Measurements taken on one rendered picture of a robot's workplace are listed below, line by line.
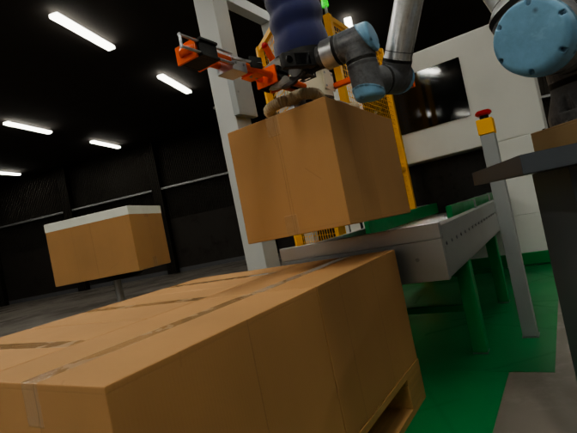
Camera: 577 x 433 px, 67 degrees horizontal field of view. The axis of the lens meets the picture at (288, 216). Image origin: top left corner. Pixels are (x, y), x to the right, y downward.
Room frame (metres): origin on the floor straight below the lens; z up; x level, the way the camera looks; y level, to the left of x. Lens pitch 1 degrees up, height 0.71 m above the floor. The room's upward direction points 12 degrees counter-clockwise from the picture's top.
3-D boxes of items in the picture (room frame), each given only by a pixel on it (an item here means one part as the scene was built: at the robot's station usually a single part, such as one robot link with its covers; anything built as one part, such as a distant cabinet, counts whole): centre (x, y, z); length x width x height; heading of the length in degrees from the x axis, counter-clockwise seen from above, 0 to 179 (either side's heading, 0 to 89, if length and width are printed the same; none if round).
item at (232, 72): (1.29, 0.08, 1.20); 0.07 x 0.07 x 0.04; 57
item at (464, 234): (2.59, -1.14, 0.50); 2.31 x 0.05 x 0.19; 148
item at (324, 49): (1.34, -0.23, 1.20); 0.09 x 0.05 x 0.10; 147
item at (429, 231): (1.78, -0.23, 0.58); 0.70 x 0.03 x 0.06; 58
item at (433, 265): (1.78, -0.23, 0.48); 0.70 x 0.03 x 0.15; 58
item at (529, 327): (1.99, -0.96, 0.50); 0.07 x 0.07 x 1.00; 58
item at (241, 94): (2.90, 0.14, 1.62); 0.20 x 0.05 x 0.30; 148
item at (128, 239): (2.90, 1.19, 0.82); 0.60 x 0.40 x 0.40; 78
